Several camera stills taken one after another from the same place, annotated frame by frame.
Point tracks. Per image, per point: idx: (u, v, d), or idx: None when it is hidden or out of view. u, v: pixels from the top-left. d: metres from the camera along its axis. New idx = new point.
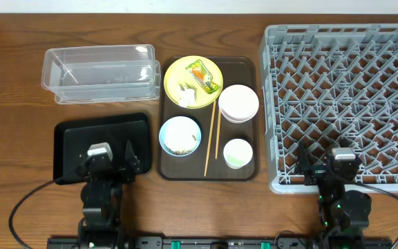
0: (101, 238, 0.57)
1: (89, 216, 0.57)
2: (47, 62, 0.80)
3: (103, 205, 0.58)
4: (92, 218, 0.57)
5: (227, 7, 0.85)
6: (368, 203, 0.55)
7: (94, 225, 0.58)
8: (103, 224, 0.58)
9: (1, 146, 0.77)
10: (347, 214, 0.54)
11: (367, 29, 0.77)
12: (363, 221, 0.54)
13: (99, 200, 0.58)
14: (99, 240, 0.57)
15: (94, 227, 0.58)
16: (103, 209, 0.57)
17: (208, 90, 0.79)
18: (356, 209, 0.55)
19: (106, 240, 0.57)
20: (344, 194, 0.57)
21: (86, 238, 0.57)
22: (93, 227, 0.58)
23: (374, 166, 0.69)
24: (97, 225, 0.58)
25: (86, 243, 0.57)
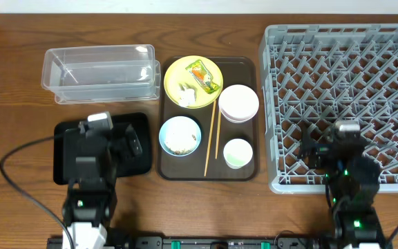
0: (92, 198, 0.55)
1: (84, 170, 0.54)
2: (47, 62, 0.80)
3: (98, 157, 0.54)
4: (85, 169, 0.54)
5: (227, 7, 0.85)
6: (378, 167, 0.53)
7: (88, 183, 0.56)
8: (98, 181, 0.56)
9: (1, 146, 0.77)
10: (356, 176, 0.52)
11: (367, 29, 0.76)
12: (374, 186, 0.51)
13: (95, 151, 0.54)
14: (88, 200, 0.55)
15: (88, 186, 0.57)
16: (99, 160, 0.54)
17: (208, 90, 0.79)
18: (365, 172, 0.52)
19: (97, 200, 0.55)
20: (351, 160, 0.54)
21: (75, 196, 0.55)
22: (87, 186, 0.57)
23: (392, 166, 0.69)
24: (91, 182, 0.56)
25: (74, 201, 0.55)
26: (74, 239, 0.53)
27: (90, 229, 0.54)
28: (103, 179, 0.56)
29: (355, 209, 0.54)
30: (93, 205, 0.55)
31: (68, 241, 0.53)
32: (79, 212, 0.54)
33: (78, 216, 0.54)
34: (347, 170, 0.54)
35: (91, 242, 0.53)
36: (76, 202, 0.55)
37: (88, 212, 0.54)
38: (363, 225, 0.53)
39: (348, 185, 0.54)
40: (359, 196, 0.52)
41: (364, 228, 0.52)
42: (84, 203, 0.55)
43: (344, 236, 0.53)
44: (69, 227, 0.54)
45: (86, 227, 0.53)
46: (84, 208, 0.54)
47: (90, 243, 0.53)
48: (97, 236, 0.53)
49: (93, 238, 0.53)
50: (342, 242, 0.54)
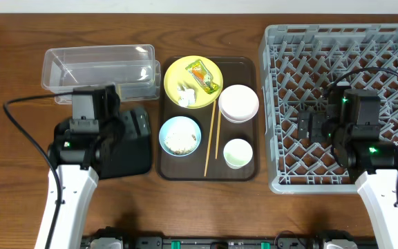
0: (80, 139, 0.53)
1: (78, 110, 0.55)
2: (47, 63, 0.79)
3: (94, 95, 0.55)
4: (79, 107, 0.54)
5: (228, 7, 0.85)
6: (376, 93, 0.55)
7: (78, 126, 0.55)
8: (90, 124, 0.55)
9: (1, 146, 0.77)
10: (354, 96, 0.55)
11: (367, 29, 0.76)
12: (374, 101, 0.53)
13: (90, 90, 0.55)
14: (76, 142, 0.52)
15: (78, 130, 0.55)
16: (93, 97, 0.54)
17: (208, 90, 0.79)
18: (361, 92, 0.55)
19: (85, 141, 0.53)
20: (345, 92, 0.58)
21: (61, 137, 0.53)
22: (77, 130, 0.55)
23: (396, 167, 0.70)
24: (82, 126, 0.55)
25: (61, 142, 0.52)
26: (61, 181, 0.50)
27: (79, 171, 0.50)
28: (96, 122, 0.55)
29: (365, 137, 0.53)
30: (81, 144, 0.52)
31: (54, 184, 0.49)
32: (65, 152, 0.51)
33: (65, 158, 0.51)
34: (346, 97, 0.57)
35: (79, 185, 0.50)
36: (63, 142, 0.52)
37: (75, 151, 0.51)
38: (379, 151, 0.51)
39: (349, 114, 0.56)
40: (363, 117, 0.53)
41: (380, 154, 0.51)
42: (71, 143, 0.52)
43: (358, 164, 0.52)
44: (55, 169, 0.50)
45: (74, 168, 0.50)
46: (70, 149, 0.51)
47: (79, 185, 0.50)
48: (87, 180, 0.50)
49: (83, 180, 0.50)
50: (356, 170, 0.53)
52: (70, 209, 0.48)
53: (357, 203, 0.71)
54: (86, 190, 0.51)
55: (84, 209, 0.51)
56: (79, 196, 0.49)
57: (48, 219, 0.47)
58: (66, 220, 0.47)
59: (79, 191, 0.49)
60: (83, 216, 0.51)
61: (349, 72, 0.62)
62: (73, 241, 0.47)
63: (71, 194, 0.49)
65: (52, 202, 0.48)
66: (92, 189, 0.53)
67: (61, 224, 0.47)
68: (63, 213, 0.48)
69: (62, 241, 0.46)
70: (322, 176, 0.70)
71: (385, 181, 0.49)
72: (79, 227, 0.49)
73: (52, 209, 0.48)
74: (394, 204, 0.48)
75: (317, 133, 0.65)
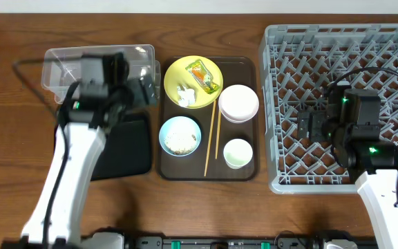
0: (88, 102, 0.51)
1: (88, 74, 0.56)
2: (47, 62, 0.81)
3: (105, 62, 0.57)
4: None
5: (228, 7, 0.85)
6: (376, 94, 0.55)
7: (86, 90, 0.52)
8: (98, 89, 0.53)
9: (1, 146, 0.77)
10: (354, 95, 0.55)
11: (367, 29, 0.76)
12: (374, 101, 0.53)
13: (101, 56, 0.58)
14: (86, 104, 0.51)
15: (85, 95, 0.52)
16: (102, 62, 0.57)
17: (208, 90, 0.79)
18: (362, 92, 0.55)
19: (94, 105, 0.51)
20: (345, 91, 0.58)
21: (70, 99, 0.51)
22: (86, 93, 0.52)
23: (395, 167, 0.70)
24: (90, 90, 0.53)
25: (70, 104, 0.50)
26: (69, 140, 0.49)
27: (87, 131, 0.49)
28: (104, 88, 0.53)
29: (365, 137, 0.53)
30: (89, 108, 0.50)
31: (61, 141, 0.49)
32: (73, 114, 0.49)
33: (73, 118, 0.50)
34: (346, 97, 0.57)
35: (87, 145, 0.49)
36: (71, 104, 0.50)
37: (83, 113, 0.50)
38: (379, 151, 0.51)
39: (349, 114, 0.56)
40: (363, 117, 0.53)
41: (380, 154, 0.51)
42: (79, 106, 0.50)
43: (358, 164, 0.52)
44: (63, 128, 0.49)
45: (83, 128, 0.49)
46: (80, 111, 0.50)
47: (86, 145, 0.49)
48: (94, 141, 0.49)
49: (89, 141, 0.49)
50: (356, 169, 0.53)
52: (75, 167, 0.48)
53: (357, 203, 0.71)
54: (92, 151, 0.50)
55: (90, 169, 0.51)
56: (86, 157, 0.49)
57: (54, 175, 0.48)
58: (70, 180, 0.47)
59: (86, 152, 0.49)
60: (89, 173, 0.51)
61: (349, 72, 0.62)
62: (77, 200, 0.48)
63: (77, 153, 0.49)
65: (60, 159, 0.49)
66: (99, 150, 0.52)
67: (66, 182, 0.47)
68: (68, 171, 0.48)
69: (65, 198, 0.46)
70: (322, 176, 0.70)
71: (385, 181, 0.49)
72: (84, 187, 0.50)
73: (59, 165, 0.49)
74: (394, 204, 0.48)
75: (317, 133, 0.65)
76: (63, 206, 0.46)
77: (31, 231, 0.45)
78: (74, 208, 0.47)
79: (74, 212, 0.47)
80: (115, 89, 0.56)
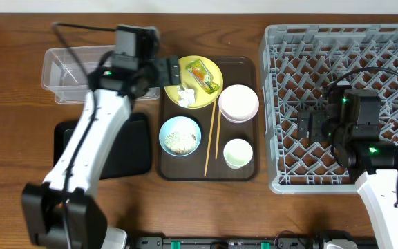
0: (119, 72, 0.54)
1: (120, 45, 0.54)
2: (47, 63, 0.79)
3: (136, 34, 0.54)
4: (121, 43, 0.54)
5: (227, 7, 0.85)
6: (376, 94, 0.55)
7: (117, 61, 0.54)
8: (128, 61, 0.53)
9: (1, 146, 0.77)
10: (355, 95, 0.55)
11: (367, 29, 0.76)
12: (374, 101, 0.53)
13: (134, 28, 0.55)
14: (115, 74, 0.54)
15: (116, 65, 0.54)
16: (136, 37, 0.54)
17: (208, 90, 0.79)
18: (363, 91, 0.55)
19: (122, 77, 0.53)
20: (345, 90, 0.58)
21: (102, 67, 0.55)
22: (117, 64, 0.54)
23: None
24: (121, 61, 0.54)
25: (101, 71, 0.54)
26: (97, 102, 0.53)
27: (114, 97, 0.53)
28: (134, 60, 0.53)
29: (366, 137, 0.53)
30: (119, 78, 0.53)
31: (90, 104, 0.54)
32: (103, 81, 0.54)
33: (103, 85, 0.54)
34: (346, 97, 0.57)
35: (113, 108, 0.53)
36: (102, 71, 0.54)
37: (112, 82, 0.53)
38: (379, 151, 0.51)
39: (349, 114, 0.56)
40: (364, 116, 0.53)
41: (380, 154, 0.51)
42: (110, 75, 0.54)
43: (358, 164, 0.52)
44: (94, 91, 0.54)
45: (110, 95, 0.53)
46: (108, 79, 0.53)
47: (113, 108, 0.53)
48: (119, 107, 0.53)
49: (116, 107, 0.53)
50: (356, 169, 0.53)
52: (101, 126, 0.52)
53: (357, 203, 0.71)
54: (117, 117, 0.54)
55: (113, 133, 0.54)
56: (112, 120, 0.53)
57: (80, 132, 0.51)
58: (96, 137, 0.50)
59: (112, 114, 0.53)
60: (112, 138, 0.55)
61: (349, 72, 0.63)
62: (98, 158, 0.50)
63: (105, 114, 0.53)
65: (87, 118, 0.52)
66: (123, 117, 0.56)
67: (91, 139, 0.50)
68: (95, 128, 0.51)
69: (89, 153, 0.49)
70: (322, 176, 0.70)
71: (385, 180, 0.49)
72: (106, 149, 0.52)
73: (86, 124, 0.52)
74: (394, 204, 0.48)
75: (317, 133, 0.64)
76: (86, 160, 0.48)
77: (53, 179, 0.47)
78: (95, 164, 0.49)
79: (95, 167, 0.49)
80: (146, 62, 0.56)
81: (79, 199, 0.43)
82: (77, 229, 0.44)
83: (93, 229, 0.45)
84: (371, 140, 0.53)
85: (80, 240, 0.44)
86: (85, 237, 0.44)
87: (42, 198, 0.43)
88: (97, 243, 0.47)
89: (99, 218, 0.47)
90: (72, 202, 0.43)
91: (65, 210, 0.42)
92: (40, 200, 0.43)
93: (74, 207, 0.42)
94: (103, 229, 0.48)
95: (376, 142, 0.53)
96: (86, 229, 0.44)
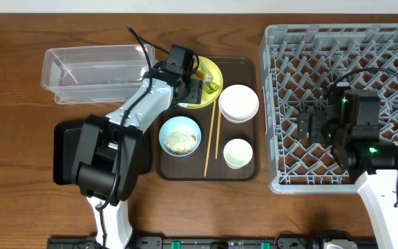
0: (167, 75, 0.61)
1: (169, 57, 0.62)
2: (47, 63, 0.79)
3: (187, 52, 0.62)
4: (174, 55, 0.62)
5: (228, 7, 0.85)
6: (376, 94, 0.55)
7: (168, 67, 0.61)
8: (177, 69, 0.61)
9: (1, 146, 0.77)
10: (356, 95, 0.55)
11: (367, 29, 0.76)
12: (375, 101, 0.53)
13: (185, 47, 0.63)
14: (164, 75, 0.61)
15: (166, 69, 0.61)
16: (186, 53, 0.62)
17: (208, 90, 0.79)
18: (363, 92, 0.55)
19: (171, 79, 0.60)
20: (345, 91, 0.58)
21: (155, 70, 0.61)
22: (167, 70, 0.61)
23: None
24: (170, 68, 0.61)
25: (154, 71, 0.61)
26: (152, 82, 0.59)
27: (164, 86, 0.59)
28: (182, 70, 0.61)
29: (365, 137, 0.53)
30: (167, 78, 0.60)
31: (146, 81, 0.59)
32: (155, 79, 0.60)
33: (155, 81, 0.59)
34: (346, 97, 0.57)
35: (164, 90, 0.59)
36: (155, 71, 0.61)
37: (162, 81, 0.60)
38: (379, 151, 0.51)
39: (349, 114, 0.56)
40: (365, 117, 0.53)
41: (381, 154, 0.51)
42: (161, 75, 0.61)
43: (358, 164, 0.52)
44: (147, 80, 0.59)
45: (160, 86, 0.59)
46: (159, 78, 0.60)
47: (164, 88, 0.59)
48: (166, 95, 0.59)
49: (166, 89, 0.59)
50: (356, 170, 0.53)
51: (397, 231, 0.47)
52: (153, 98, 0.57)
53: (357, 203, 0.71)
54: (164, 98, 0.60)
55: (157, 110, 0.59)
56: (161, 97, 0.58)
57: (135, 97, 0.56)
58: (147, 104, 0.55)
59: (164, 93, 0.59)
60: (155, 114, 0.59)
61: (349, 72, 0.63)
62: (145, 121, 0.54)
63: (157, 91, 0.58)
65: (141, 91, 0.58)
66: (166, 105, 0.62)
67: (145, 103, 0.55)
68: (148, 97, 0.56)
69: (142, 109, 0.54)
70: (322, 176, 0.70)
71: (385, 180, 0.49)
72: (150, 119, 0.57)
73: (141, 93, 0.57)
74: (394, 204, 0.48)
75: (317, 133, 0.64)
76: (140, 112, 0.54)
77: (112, 117, 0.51)
78: (142, 122, 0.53)
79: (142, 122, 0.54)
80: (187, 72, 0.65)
81: (132, 134, 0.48)
82: (124, 160, 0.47)
83: (133, 169, 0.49)
84: (371, 140, 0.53)
85: (121, 176, 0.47)
86: (126, 170, 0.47)
87: (101, 128, 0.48)
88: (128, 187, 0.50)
89: (137, 162, 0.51)
90: (127, 133, 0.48)
91: (119, 140, 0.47)
92: (99, 128, 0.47)
93: (128, 138, 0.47)
94: (135, 178, 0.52)
95: (377, 142, 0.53)
96: (130, 161, 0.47)
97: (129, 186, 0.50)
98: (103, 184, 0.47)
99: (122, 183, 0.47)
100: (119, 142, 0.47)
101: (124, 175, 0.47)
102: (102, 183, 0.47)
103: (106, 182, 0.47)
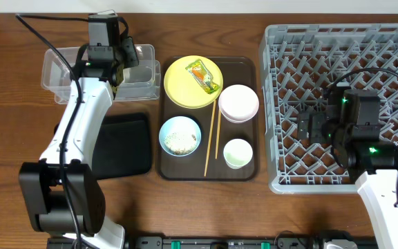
0: (97, 63, 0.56)
1: (92, 38, 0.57)
2: (47, 63, 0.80)
3: (108, 23, 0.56)
4: (95, 36, 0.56)
5: (228, 7, 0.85)
6: (376, 94, 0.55)
7: (93, 52, 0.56)
8: (105, 50, 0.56)
9: (1, 146, 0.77)
10: (355, 95, 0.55)
11: (367, 29, 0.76)
12: (374, 100, 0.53)
13: (104, 18, 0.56)
14: (95, 63, 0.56)
15: (94, 56, 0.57)
16: (107, 26, 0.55)
17: (208, 90, 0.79)
18: (363, 91, 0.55)
19: (102, 66, 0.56)
20: (345, 91, 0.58)
21: (80, 61, 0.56)
22: (94, 54, 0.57)
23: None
24: (97, 52, 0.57)
25: (79, 65, 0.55)
26: (81, 88, 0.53)
27: (97, 81, 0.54)
28: (110, 48, 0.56)
29: (365, 137, 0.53)
30: (99, 68, 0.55)
31: (74, 90, 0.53)
32: (86, 71, 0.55)
33: (86, 75, 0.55)
34: (346, 97, 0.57)
35: (97, 90, 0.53)
36: (81, 65, 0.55)
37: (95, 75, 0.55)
38: (379, 151, 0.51)
39: (349, 114, 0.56)
40: (363, 117, 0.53)
41: (380, 154, 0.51)
42: (89, 67, 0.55)
43: (358, 164, 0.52)
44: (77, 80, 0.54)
45: (93, 81, 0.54)
46: (91, 70, 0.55)
47: (97, 90, 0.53)
48: (104, 90, 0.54)
49: (101, 88, 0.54)
50: (356, 170, 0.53)
51: None
52: (88, 107, 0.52)
53: (356, 203, 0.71)
54: (101, 99, 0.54)
55: (98, 116, 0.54)
56: (97, 99, 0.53)
57: (68, 117, 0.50)
58: (83, 117, 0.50)
59: (98, 95, 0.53)
60: (98, 122, 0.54)
61: (349, 72, 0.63)
62: (88, 137, 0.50)
63: (90, 97, 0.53)
65: (73, 102, 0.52)
66: (107, 103, 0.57)
67: (78, 122, 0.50)
68: (82, 110, 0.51)
69: (79, 129, 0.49)
70: (322, 176, 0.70)
71: (386, 180, 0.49)
72: (94, 129, 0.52)
73: (72, 106, 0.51)
74: (394, 204, 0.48)
75: (317, 133, 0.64)
76: (78, 136, 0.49)
77: (48, 156, 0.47)
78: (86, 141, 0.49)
79: (86, 143, 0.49)
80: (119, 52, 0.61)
81: (77, 170, 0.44)
82: (78, 198, 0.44)
83: (94, 201, 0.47)
84: (370, 140, 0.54)
85: (82, 211, 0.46)
86: (84, 206, 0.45)
87: (40, 173, 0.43)
88: (98, 217, 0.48)
89: (95, 187, 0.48)
90: (71, 171, 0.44)
91: (65, 180, 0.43)
92: (39, 177, 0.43)
93: (74, 177, 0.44)
94: (100, 202, 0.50)
95: (377, 142, 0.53)
96: (86, 198, 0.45)
97: (97, 216, 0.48)
98: (68, 223, 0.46)
99: (88, 220, 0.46)
100: (66, 183, 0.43)
101: (83, 211, 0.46)
102: (68, 226, 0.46)
103: (70, 225, 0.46)
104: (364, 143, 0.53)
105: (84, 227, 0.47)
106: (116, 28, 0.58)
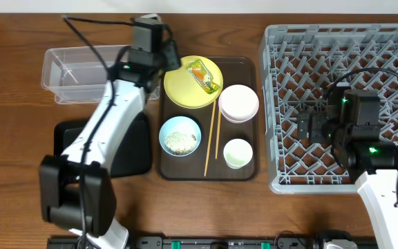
0: (135, 68, 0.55)
1: (135, 41, 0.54)
2: (47, 62, 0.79)
3: (152, 29, 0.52)
4: (137, 41, 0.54)
5: (228, 7, 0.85)
6: (376, 94, 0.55)
7: (133, 56, 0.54)
8: (145, 57, 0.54)
9: (1, 146, 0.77)
10: (355, 95, 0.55)
11: (367, 29, 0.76)
12: (374, 101, 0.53)
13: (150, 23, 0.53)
14: (133, 68, 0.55)
15: (133, 59, 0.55)
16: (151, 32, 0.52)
17: (208, 90, 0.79)
18: (362, 92, 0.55)
19: (139, 72, 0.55)
20: (345, 91, 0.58)
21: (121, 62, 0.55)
22: (133, 59, 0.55)
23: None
24: (138, 56, 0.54)
25: (118, 66, 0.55)
26: (116, 89, 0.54)
27: (132, 87, 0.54)
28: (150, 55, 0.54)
29: (365, 137, 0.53)
30: (136, 73, 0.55)
31: (109, 90, 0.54)
32: (122, 74, 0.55)
33: (123, 78, 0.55)
34: (346, 97, 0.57)
35: (130, 95, 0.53)
36: (120, 66, 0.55)
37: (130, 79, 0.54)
38: (379, 151, 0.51)
39: (349, 114, 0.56)
40: (364, 117, 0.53)
41: (380, 154, 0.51)
42: (126, 70, 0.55)
43: (358, 164, 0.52)
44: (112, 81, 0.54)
45: (128, 86, 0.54)
46: (128, 74, 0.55)
47: (130, 95, 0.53)
48: (136, 96, 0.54)
49: (134, 94, 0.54)
50: (356, 170, 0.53)
51: (397, 230, 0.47)
52: (119, 111, 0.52)
53: (356, 203, 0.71)
54: (133, 104, 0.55)
55: (127, 120, 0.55)
56: (129, 104, 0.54)
57: (99, 116, 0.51)
58: (112, 120, 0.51)
59: (130, 100, 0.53)
60: (126, 126, 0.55)
61: (349, 72, 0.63)
62: (113, 140, 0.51)
63: (122, 100, 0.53)
65: (105, 102, 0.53)
66: (138, 106, 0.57)
67: (107, 124, 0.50)
68: (112, 113, 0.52)
69: (106, 132, 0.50)
70: (322, 176, 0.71)
71: (385, 180, 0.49)
72: (120, 133, 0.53)
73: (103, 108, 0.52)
74: (394, 204, 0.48)
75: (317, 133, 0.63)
76: (103, 137, 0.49)
77: (70, 153, 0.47)
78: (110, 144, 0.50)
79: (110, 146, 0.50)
80: (161, 59, 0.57)
81: (95, 173, 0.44)
82: (90, 199, 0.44)
83: (106, 205, 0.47)
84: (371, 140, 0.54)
85: (92, 213, 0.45)
86: (95, 209, 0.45)
87: (59, 169, 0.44)
88: (106, 222, 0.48)
89: (110, 193, 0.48)
90: (90, 173, 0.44)
91: (81, 180, 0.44)
92: (57, 171, 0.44)
93: (91, 178, 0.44)
94: (111, 208, 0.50)
95: (377, 142, 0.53)
96: (97, 201, 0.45)
97: (106, 220, 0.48)
98: (74, 223, 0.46)
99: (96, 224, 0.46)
100: (82, 182, 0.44)
101: (93, 214, 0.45)
102: (75, 225, 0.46)
103: (77, 225, 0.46)
104: (364, 143, 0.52)
105: (91, 229, 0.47)
106: (160, 34, 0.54)
